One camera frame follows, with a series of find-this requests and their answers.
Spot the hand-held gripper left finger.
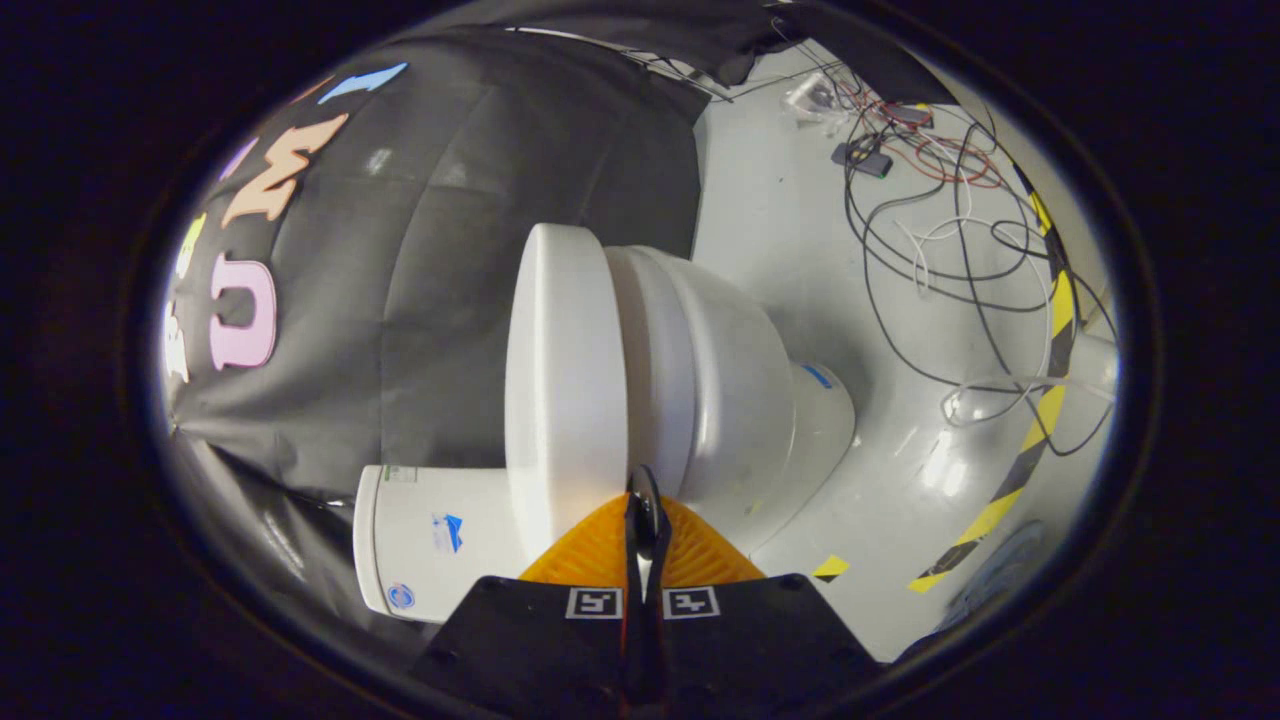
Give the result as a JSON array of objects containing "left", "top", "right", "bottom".
[{"left": 410, "top": 494, "right": 647, "bottom": 720}]

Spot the black round lid tab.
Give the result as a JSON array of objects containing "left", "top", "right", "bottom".
[{"left": 627, "top": 464, "right": 674, "bottom": 536}]

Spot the white ceramic toilet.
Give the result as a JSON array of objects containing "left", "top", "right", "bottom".
[{"left": 352, "top": 244, "right": 859, "bottom": 624}]

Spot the small black device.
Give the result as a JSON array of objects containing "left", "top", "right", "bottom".
[{"left": 831, "top": 138, "right": 894, "bottom": 180}]

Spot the black backdrop cloth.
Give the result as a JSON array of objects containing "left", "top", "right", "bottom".
[{"left": 160, "top": 0, "right": 951, "bottom": 666}]

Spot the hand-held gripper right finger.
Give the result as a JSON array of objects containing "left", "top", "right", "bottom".
[{"left": 648, "top": 495, "right": 887, "bottom": 720}]

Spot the white toilet lid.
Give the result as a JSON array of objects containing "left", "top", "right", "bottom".
[{"left": 504, "top": 223, "right": 641, "bottom": 561}]

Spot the tangle of cables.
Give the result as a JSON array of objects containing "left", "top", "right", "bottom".
[{"left": 838, "top": 55, "right": 1117, "bottom": 461}]

